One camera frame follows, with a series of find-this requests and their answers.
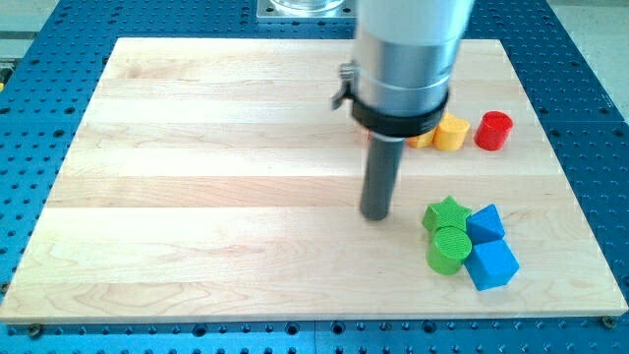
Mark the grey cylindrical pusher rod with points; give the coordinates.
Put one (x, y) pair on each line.
(383, 161)

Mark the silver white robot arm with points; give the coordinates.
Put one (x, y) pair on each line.
(404, 53)

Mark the yellow block behind arm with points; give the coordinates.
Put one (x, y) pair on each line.
(421, 141)

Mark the green star block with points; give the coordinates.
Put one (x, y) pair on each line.
(447, 213)

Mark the yellow heart block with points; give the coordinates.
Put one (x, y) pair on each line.
(450, 133)

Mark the red cylinder block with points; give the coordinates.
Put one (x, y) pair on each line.
(493, 131)

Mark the green cylinder block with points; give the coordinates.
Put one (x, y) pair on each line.
(448, 249)

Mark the blue triangular block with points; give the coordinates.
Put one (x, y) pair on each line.
(485, 225)

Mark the blue cube block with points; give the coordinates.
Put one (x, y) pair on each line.
(491, 264)

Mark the light wooden board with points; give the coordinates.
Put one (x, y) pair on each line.
(210, 181)

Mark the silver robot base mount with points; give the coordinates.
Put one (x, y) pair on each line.
(278, 10)

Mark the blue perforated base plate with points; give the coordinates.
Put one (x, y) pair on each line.
(44, 101)

